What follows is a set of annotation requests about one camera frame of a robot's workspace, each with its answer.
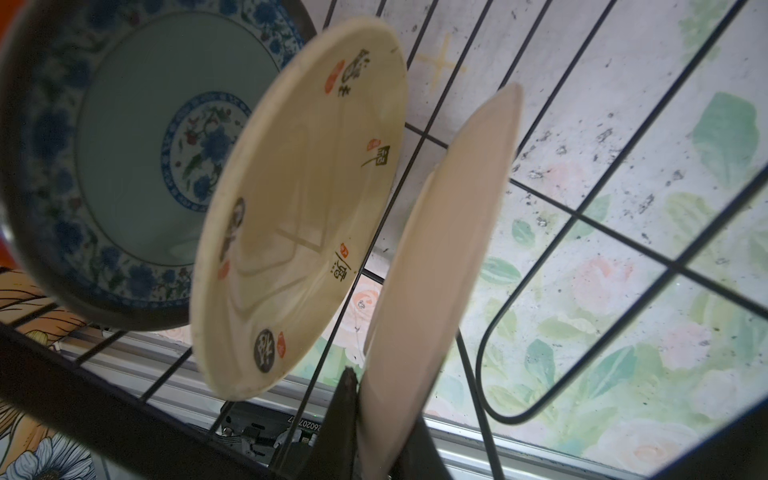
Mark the beige plate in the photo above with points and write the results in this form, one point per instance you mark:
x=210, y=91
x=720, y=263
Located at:
x=431, y=278

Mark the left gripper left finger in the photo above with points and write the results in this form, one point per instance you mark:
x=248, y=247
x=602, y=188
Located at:
x=334, y=452

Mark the cream plate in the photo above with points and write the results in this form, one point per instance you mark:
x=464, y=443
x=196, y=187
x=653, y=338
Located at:
x=297, y=206

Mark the black wire dish rack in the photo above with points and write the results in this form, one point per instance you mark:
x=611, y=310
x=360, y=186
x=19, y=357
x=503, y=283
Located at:
x=620, y=314

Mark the teal patterned plate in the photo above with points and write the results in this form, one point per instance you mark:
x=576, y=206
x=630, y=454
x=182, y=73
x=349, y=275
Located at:
x=117, y=120

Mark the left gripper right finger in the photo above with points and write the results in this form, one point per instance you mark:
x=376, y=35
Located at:
x=419, y=458

